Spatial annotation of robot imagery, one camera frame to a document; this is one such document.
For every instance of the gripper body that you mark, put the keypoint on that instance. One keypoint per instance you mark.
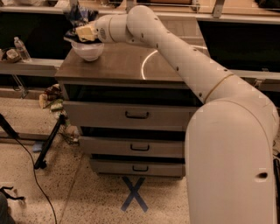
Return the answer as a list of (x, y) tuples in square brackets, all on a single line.
[(101, 31)]

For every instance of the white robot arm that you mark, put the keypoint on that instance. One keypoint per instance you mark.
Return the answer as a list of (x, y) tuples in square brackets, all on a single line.
[(228, 141)]

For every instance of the white bowl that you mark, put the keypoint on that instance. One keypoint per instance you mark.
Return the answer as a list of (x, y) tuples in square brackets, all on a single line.
[(88, 52)]

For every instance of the grey side shelf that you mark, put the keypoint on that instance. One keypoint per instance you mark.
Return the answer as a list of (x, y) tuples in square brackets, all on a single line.
[(38, 67)]

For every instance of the clear plastic water bottle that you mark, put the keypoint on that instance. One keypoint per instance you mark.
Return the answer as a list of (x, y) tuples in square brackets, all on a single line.
[(19, 44)]

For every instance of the pile of snack bags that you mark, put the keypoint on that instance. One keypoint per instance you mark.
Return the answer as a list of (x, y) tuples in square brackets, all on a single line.
[(52, 99)]

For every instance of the round container on shelf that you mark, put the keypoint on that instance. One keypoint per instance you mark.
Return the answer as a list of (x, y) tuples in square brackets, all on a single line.
[(9, 56)]

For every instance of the top grey drawer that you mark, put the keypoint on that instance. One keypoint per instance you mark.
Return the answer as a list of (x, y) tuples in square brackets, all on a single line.
[(128, 116)]

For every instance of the grey drawer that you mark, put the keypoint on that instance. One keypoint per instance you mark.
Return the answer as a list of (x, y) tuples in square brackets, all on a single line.
[(131, 168), (132, 147), (128, 116)]

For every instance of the grey drawer cabinet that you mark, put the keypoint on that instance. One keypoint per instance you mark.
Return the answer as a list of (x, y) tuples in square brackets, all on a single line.
[(127, 74)]

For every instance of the middle grey drawer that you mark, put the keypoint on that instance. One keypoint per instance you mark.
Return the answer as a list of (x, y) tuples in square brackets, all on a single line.
[(132, 147)]

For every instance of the bottom grey drawer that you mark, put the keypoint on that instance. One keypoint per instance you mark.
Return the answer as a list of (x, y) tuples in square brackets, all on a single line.
[(131, 168)]

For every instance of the black tripod leg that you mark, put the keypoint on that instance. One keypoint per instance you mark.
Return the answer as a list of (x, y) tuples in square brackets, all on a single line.
[(41, 163)]

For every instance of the blue tape cross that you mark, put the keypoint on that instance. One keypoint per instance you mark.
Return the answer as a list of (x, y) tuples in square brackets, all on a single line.
[(134, 194)]

